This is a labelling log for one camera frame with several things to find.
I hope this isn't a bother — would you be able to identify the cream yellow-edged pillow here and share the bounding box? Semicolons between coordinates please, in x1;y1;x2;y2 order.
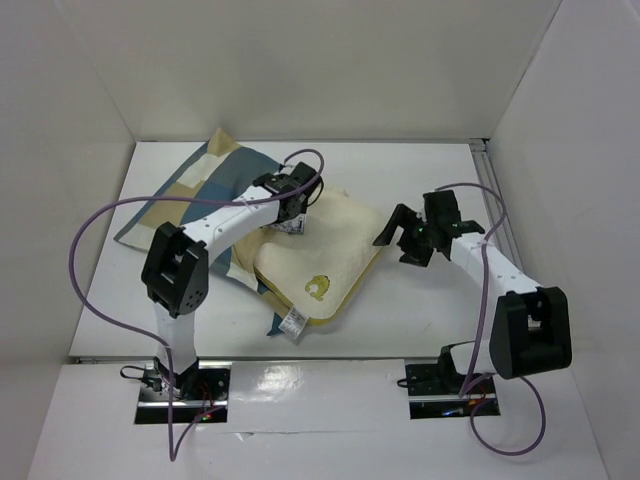
248;189;386;326

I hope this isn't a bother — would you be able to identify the blue beige striped pillowcase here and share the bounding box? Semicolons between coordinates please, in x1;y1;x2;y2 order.
113;129;290;337

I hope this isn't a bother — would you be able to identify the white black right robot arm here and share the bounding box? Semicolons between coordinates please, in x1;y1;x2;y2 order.
373;189;573;395

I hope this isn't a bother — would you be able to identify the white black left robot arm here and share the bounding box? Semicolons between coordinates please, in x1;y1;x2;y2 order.
141;162;322;399

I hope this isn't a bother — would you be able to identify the white pillow care label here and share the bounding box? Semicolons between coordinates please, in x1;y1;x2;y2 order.
278;307;308;343

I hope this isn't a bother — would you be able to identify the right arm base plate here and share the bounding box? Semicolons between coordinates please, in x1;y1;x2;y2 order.
396;359;501;420

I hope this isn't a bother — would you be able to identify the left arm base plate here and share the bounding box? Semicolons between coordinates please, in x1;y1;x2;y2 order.
119;362;231;425

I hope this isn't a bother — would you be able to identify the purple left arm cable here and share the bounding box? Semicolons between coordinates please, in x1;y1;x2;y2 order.
67;148;326;462

